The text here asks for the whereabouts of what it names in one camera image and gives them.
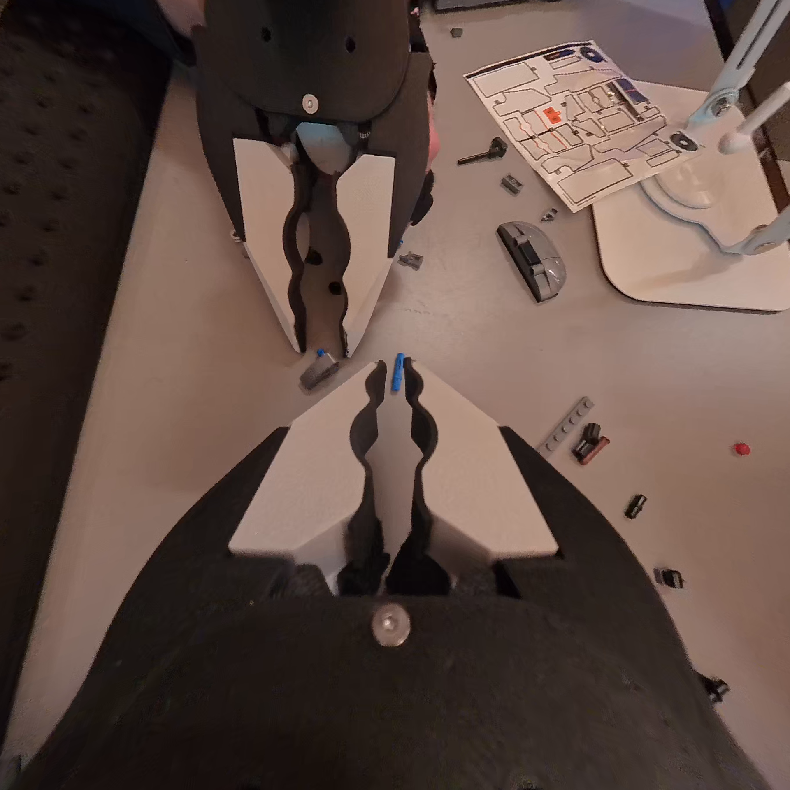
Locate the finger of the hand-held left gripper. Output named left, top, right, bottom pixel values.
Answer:
left=336, top=153, right=396, bottom=358
left=233, top=137, right=312, bottom=354

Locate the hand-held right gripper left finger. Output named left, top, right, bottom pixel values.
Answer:
left=228, top=363, right=383, bottom=584

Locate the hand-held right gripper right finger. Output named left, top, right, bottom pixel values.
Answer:
left=404, top=361, right=559, bottom=584

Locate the small grey lego beam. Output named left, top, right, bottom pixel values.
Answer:
left=300, top=355, right=341, bottom=391

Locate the long grey lego plate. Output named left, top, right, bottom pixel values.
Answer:
left=536, top=396, right=596, bottom=458

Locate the black and brown lego connector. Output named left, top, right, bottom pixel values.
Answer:
left=572, top=422, right=611, bottom=465

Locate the black lego axle pin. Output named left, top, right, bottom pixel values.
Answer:
left=457, top=136, right=509, bottom=167

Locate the grey curved lego panel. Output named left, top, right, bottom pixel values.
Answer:
left=496, top=220, right=568, bottom=304

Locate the black lego clip piece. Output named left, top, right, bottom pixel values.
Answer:
left=696, top=669, right=731, bottom=705

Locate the person's left hand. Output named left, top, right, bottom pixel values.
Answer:
left=426, top=93, right=443, bottom=170

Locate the black perforated board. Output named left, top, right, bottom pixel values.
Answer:
left=0, top=0, right=177, bottom=717

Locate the white sticker sheet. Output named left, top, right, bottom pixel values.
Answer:
left=463, top=39, right=702, bottom=214

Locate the white magnifier stand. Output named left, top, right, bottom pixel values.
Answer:
left=591, top=0, right=790, bottom=312

